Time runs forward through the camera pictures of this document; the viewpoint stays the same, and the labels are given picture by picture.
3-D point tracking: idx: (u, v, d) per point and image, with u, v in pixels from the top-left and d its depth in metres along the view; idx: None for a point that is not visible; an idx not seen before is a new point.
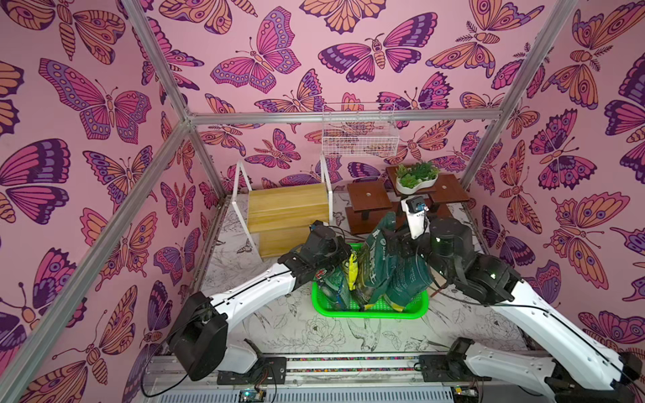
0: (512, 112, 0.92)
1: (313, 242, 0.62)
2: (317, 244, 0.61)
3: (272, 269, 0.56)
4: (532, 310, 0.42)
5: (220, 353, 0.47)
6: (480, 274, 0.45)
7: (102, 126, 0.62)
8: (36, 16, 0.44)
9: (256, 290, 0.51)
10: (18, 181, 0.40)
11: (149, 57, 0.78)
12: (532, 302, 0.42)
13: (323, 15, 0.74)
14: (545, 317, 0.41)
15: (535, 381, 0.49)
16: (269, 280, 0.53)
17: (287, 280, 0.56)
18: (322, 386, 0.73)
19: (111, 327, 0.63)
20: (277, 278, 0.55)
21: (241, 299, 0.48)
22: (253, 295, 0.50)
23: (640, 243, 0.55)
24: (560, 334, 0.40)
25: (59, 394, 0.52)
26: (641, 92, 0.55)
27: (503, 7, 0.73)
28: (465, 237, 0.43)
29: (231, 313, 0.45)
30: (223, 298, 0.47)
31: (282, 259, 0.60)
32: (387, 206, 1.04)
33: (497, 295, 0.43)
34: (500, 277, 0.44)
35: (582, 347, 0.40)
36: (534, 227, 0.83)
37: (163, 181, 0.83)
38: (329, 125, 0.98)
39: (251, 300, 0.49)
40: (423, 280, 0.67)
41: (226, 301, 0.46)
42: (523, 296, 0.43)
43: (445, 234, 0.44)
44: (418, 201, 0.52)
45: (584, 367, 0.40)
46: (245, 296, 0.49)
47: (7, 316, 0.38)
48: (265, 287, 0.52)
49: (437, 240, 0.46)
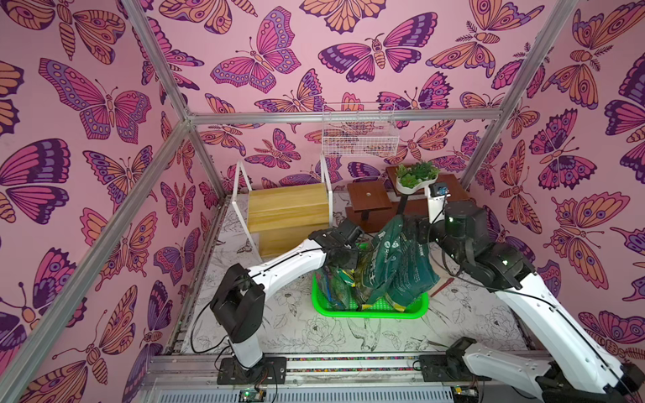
0: (512, 112, 0.92)
1: (347, 226, 0.66)
2: (349, 230, 0.66)
3: (303, 244, 0.58)
4: (537, 301, 0.41)
5: (259, 317, 0.50)
6: (493, 258, 0.44)
7: (102, 126, 0.62)
8: (36, 15, 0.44)
9: (290, 264, 0.53)
10: (18, 181, 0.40)
11: (149, 57, 0.78)
12: (540, 295, 0.42)
13: (323, 15, 0.74)
14: (550, 311, 0.41)
15: (523, 378, 0.50)
16: (301, 255, 0.55)
17: (318, 254, 0.57)
18: (322, 386, 0.73)
19: (111, 327, 0.63)
20: (308, 253, 0.56)
21: (275, 272, 0.50)
22: (286, 267, 0.52)
23: (640, 243, 0.55)
24: (563, 329, 0.40)
25: (59, 394, 0.52)
26: (641, 92, 0.55)
27: (503, 7, 0.73)
28: (480, 217, 0.43)
29: (267, 284, 0.48)
30: (260, 270, 0.49)
31: (312, 237, 0.61)
32: (387, 206, 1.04)
33: (505, 280, 0.42)
34: (512, 264, 0.43)
35: (581, 347, 0.39)
36: (534, 227, 0.83)
37: (163, 181, 0.83)
38: (329, 125, 0.98)
39: (285, 272, 0.51)
40: (429, 280, 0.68)
41: (262, 274, 0.49)
42: (532, 288, 0.42)
43: (458, 215, 0.45)
44: (440, 184, 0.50)
45: (579, 366, 0.39)
46: (279, 269, 0.51)
47: (7, 316, 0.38)
48: (300, 260, 0.54)
49: (451, 220, 0.47)
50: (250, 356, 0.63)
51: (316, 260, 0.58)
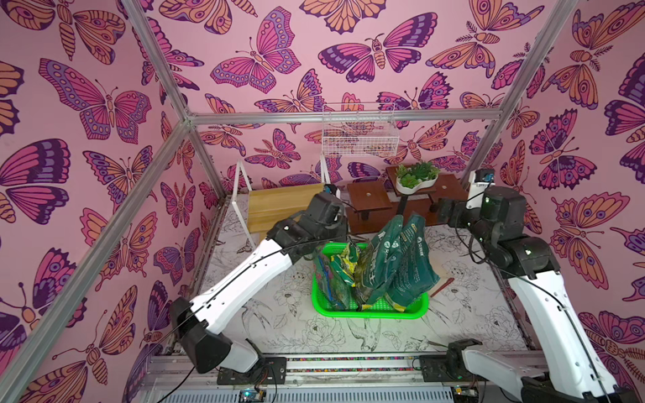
0: (512, 112, 0.92)
1: (317, 206, 0.52)
2: (322, 210, 0.52)
3: (259, 248, 0.48)
4: (545, 295, 0.41)
5: (222, 348, 0.46)
6: (517, 244, 0.44)
7: (102, 126, 0.62)
8: (36, 16, 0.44)
9: (242, 281, 0.45)
10: (18, 181, 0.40)
11: (149, 57, 0.78)
12: (553, 291, 0.41)
13: (323, 15, 0.74)
14: (557, 310, 0.40)
15: (511, 378, 0.50)
16: (254, 267, 0.46)
17: (279, 259, 0.47)
18: (322, 386, 0.73)
19: (111, 327, 0.63)
20: (264, 260, 0.47)
21: (223, 299, 0.43)
22: (237, 290, 0.44)
23: (641, 243, 0.55)
24: (563, 328, 0.39)
25: (59, 394, 0.52)
26: (641, 92, 0.55)
27: (503, 7, 0.73)
28: (517, 203, 0.43)
29: (212, 320, 0.41)
30: (204, 301, 0.43)
31: (272, 233, 0.50)
32: (387, 206, 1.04)
33: (521, 267, 0.42)
34: (535, 255, 0.43)
35: (577, 350, 0.38)
36: (534, 227, 0.83)
37: (163, 182, 0.84)
38: (329, 125, 0.98)
39: (236, 295, 0.44)
40: (429, 280, 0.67)
41: (207, 306, 0.42)
42: (547, 284, 0.41)
43: (495, 196, 0.46)
44: (487, 171, 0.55)
45: (565, 368, 0.39)
46: (228, 294, 0.43)
47: (7, 316, 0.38)
48: (253, 274, 0.45)
49: (486, 201, 0.48)
50: (245, 363, 0.63)
51: (279, 265, 0.48)
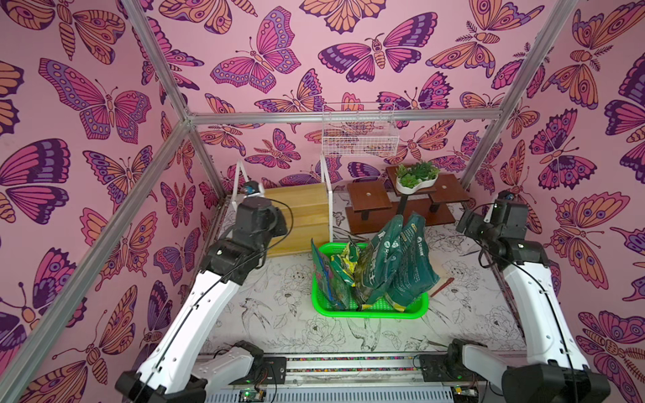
0: (512, 112, 0.92)
1: (243, 217, 0.48)
2: (249, 219, 0.47)
3: (196, 289, 0.44)
4: (529, 280, 0.47)
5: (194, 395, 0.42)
6: (514, 240, 0.52)
7: (102, 126, 0.62)
8: (36, 16, 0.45)
9: (189, 328, 0.41)
10: (18, 181, 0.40)
11: (149, 57, 0.78)
12: (536, 278, 0.47)
13: (323, 15, 0.74)
14: (537, 293, 0.45)
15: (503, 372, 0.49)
16: (197, 308, 0.42)
17: (221, 290, 0.43)
18: (322, 386, 0.73)
19: (111, 327, 0.63)
20: (207, 295, 0.43)
21: (174, 355, 0.39)
22: (185, 338, 0.40)
23: (640, 243, 0.55)
24: (541, 309, 0.44)
25: (59, 394, 0.52)
26: (641, 92, 0.55)
27: (503, 7, 0.73)
28: (521, 209, 0.53)
29: (169, 380, 0.38)
30: (153, 367, 0.38)
31: (205, 264, 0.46)
32: (387, 206, 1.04)
33: (512, 257, 0.49)
34: (527, 248, 0.50)
35: (549, 326, 0.42)
36: (534, 227, 0.83)
37: (163, 181, 0.83)
38: (329, 125, 0.98)
39: (187, 344, 0.40)
40: (429, 280, 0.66)
41: (157, 369, 0.38)
42: (532, 271, 0.47)
43: (501, 201, 0.55)
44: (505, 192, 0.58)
45: (537, 340, 0.42)
46: (176, 348, 0.40)
47: (7, 316, 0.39)
48: (197, 316, 0.41)
49: (494, 205, 0.57)
50: (240, 369, 0.62)
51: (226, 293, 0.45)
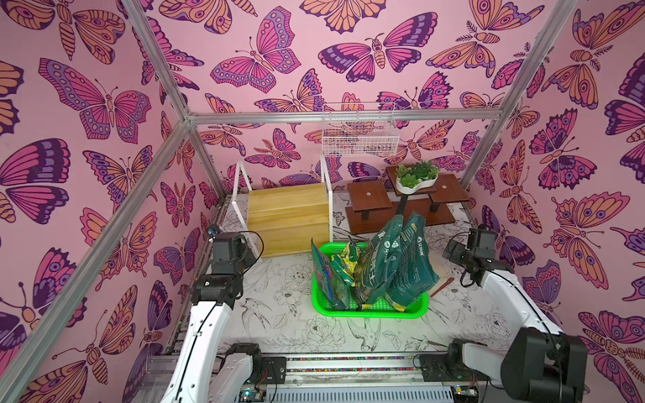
0: (512, 112, 0.92)
1: (219, 248, 0.55)
2: (224, 248, 0.55)
3: (194, 317, 0.47)
4: (502, 280, 0.56)
5: None
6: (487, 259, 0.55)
7: (102, 126, 0.62)
8: (36, 16, 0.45)
9: (198, 352, 0.43)
10: (18, 181, 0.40)
11: (149, 57, 0.78)
12: (506, 278, 0.56)
13: (323, 15, 0.74)
14: (509, 287, 0.53)
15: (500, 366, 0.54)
16: (202, 332, 0.45)
17: (220, 313, 0.48)
18: (322, 386, 0.73)
19: (111, 327, 0.63)
20: (209, 320, 0.47)
21: (192, 380, 0.41)
22: (198, 363, 0.42)
23: (640, 243, 0.55)
24: (513, 295, 0.52)
25: (59, 394, 0.52)
26: (641, 92, 0.55)
27: (503, 7, 0.73)
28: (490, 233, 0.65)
29: None
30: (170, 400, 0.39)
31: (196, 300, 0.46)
32: (387, 206, 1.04)
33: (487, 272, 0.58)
34: (496, 263, 0.61)
35: (524, 306, 0.49)
36: (534, 227, 0.83)
37: (163, 182, 0.84)
38: (329, 125, 0.98)
39: (202, 368, 0.42)
40: (428, 280, 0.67)
41: (177, 400, 0.39)
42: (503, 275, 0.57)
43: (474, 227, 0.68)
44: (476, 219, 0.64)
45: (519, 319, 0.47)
46: (192, 373, 0.41)
47: (7, 316, 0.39)
48: (204, 342, 0.44)
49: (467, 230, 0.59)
50: (243, 373, 0.62)
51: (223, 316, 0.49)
